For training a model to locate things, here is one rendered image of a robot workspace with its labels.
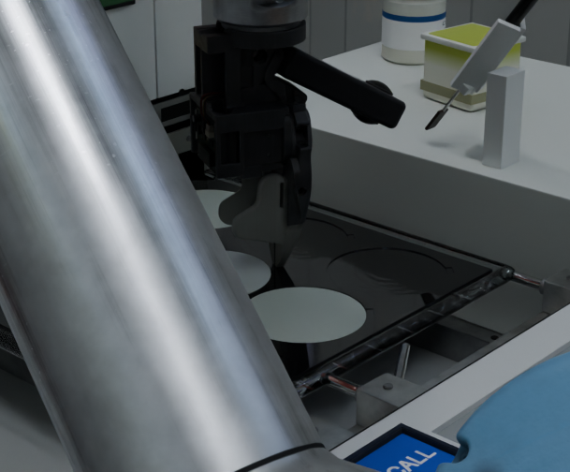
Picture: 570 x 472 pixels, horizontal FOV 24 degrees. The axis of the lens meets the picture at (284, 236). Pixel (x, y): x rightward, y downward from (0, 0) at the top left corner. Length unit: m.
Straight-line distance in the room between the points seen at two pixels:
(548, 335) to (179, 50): 0.58
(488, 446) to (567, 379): 0.03
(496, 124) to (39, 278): 0.76
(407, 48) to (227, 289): 1.04
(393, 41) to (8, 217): 1.05
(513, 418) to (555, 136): 0.90
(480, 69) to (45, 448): 0.49
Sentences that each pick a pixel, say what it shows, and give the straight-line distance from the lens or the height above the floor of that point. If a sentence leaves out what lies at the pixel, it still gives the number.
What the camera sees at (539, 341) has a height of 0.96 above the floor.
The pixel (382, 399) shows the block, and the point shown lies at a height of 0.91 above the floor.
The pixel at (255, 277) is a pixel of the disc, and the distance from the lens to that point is 1.14.
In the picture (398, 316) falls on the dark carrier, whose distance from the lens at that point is 1.08.
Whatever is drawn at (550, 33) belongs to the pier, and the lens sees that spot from 3.29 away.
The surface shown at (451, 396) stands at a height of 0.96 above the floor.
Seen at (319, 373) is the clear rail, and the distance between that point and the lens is 0.99.
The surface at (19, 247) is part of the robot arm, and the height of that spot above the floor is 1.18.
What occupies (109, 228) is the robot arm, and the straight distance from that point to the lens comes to 0.48.
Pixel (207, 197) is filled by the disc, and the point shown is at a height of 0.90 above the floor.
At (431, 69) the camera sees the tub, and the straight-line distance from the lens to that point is 1.39.
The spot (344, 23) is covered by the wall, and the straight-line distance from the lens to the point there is 4.34.
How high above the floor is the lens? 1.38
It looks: 23 degrees down
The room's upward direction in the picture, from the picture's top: straight up
